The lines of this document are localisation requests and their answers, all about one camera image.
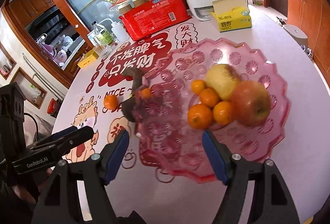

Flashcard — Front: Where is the orange tangerine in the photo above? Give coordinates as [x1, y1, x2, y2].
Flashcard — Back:
[104, 95, 119, 110]

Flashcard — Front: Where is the dark avocado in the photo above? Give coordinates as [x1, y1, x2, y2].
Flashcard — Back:
[121, 97, 136, 122]

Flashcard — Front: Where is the overripe brown banana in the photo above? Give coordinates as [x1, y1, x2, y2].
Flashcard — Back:
[122, 68, 145, 95]

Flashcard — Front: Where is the red yellow apple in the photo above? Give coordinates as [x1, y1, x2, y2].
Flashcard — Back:
[231, 81, 271, 127]

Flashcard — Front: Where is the left hand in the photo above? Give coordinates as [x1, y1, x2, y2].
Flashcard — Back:
[12, 168, 53, 205]

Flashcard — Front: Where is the printed red white tablecloth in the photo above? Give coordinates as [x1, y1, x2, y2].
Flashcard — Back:
[54, 9, 329, 223]

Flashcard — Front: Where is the yellow flat box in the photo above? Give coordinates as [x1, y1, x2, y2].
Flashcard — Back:
[77, 50, 99, 68]

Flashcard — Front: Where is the clear glass cup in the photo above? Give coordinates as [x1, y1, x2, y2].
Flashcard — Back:
[94, 44, 115, 59]

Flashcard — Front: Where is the pink plastic fruit tray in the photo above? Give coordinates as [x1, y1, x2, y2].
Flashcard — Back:
[133, 38, 290, 183]

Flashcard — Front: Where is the clear green label bottle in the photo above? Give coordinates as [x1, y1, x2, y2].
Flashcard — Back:
[92, 21, 114, 45]

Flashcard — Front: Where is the tangerine in tray edge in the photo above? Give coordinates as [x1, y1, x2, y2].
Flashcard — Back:
[187, 103, 213, 130]

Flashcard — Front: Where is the white plastic bottle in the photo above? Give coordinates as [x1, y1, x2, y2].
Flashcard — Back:
[111, 21, 129, 42]

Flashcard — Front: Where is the yellow pear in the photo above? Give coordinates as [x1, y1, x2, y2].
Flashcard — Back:
[205, 64, 241, 101]

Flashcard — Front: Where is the red snack package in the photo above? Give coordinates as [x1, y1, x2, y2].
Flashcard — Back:
[119, 0, 190, 41]

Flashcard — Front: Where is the yellow tissue box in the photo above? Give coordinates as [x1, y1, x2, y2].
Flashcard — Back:
[211, 0, 252, 33]

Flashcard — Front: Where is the wooden cabinet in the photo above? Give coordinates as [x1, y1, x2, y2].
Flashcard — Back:
[288, 0, 330, 81]

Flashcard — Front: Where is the black cable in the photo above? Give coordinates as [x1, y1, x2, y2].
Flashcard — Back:
[23, 112, 39, 143]

